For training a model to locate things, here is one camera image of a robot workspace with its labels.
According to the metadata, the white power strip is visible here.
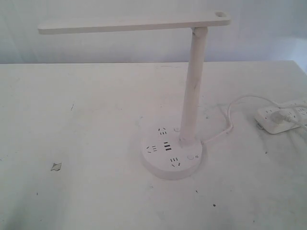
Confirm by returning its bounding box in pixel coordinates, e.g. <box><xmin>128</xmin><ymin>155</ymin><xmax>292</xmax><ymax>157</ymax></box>
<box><xmin>254</xmin><ymin>97</ymin><xmax>307</xmax><ymax>134</ymax></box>

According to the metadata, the white power cable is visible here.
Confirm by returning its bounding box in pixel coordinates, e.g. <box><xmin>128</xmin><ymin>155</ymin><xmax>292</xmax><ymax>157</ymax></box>
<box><xmin>201</xmin><ymin>96</ymin><xmax>285</xmax><ymax>145</ymax></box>

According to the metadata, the white desk lamp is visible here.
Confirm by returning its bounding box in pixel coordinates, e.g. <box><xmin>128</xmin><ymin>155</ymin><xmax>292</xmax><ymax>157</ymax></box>
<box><xmin>37</xmin><ymin>11</ymin><xmax>231</xmax><ymax>180</ymax></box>

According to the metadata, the white plug in strip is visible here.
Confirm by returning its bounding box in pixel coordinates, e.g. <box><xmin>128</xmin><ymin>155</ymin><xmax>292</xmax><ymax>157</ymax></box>
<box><xmin>270</xmin><ymin>109</ymin><xmax>307</xmax><ymax>127</ymax></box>

